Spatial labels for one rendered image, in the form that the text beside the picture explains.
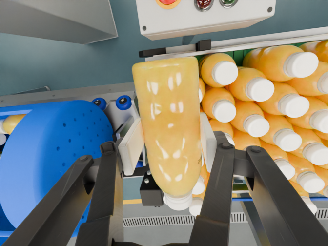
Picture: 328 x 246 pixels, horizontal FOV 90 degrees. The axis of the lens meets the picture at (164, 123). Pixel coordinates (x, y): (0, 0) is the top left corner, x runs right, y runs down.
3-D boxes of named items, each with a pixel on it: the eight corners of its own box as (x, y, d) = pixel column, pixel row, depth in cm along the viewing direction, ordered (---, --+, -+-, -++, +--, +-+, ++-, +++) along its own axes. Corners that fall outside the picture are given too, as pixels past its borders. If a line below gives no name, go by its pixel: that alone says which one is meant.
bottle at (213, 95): (198, 79, 48) (208, 91, 30) (223, 81, 47) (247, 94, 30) (194, 102, 50) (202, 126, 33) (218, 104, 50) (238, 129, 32)
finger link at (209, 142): (206, 141, 12) (216, 140, 12) (198, 112, 19) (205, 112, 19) (207, 173, 13) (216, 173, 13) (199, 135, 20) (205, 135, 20)
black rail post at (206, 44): (195, 43, 44) (198, 40, 36) (206, 41, 43) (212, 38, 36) (195, 52, 45) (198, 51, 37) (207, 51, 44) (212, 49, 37)
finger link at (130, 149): (133, 175, 14) (124, 176, 14) (146, 138, 21) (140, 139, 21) (126, 145, 13) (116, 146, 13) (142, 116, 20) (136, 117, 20)
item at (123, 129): (126, 116, 51) (109, 133, 39) (133, 115, 50) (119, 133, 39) (132, 145, 54) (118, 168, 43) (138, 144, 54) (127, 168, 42)
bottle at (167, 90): (152, 56, 21) (167, 173, 28) (113, 60, 16) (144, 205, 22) (206, 49, 18) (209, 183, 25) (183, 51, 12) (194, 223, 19)
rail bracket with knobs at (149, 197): (144, 165, 60) (137, 185, 50) (163, 164, 59) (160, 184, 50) (148, 186, 64) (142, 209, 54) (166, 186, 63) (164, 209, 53)
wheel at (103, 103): (87, 110, 44) (91, 113, 46) (102, 108, 44) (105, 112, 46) (91, 96, 47) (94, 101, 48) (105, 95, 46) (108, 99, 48)
